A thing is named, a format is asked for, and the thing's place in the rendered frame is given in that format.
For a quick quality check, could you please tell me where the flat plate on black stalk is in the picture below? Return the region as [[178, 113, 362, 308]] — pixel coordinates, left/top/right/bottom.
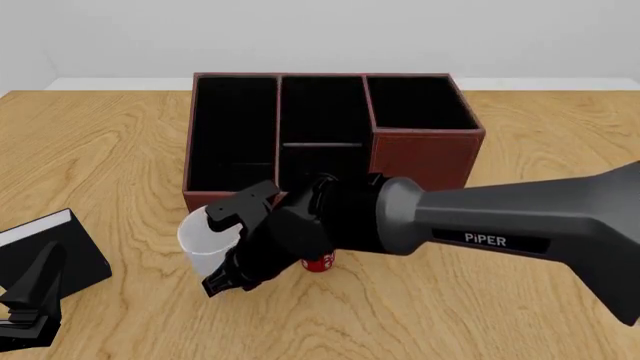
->
[[203, 179, 281, 223]]

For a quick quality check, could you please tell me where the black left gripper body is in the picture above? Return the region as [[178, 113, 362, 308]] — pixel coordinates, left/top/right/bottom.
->
[[0, 298, 64, 349]]

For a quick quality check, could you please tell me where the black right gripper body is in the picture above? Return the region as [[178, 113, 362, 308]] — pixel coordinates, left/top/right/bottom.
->
[[223, 204, 330, 294]]

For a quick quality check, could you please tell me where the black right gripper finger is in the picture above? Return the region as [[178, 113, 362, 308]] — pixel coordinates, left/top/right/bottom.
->
[[200, 261, 247, 299], [206, 212, 247, 233]]

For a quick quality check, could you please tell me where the red-brown desk caddy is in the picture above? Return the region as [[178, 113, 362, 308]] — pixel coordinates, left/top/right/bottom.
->
[[182, 72, 487, 215]]

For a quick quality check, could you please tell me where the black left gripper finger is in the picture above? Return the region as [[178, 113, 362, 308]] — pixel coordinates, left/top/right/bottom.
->
[[0, 239, 67, 306]]

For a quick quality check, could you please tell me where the red tin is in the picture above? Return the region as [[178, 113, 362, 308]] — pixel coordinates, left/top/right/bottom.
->
[[301, 250, 336, 273]]

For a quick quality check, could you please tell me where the black book with white pages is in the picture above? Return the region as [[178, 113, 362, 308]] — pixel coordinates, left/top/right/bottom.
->
[[0, 207, 113, 301]]

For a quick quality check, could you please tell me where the white mug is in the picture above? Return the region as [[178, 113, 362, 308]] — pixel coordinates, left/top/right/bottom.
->
[[177, 207, 247, 279]]

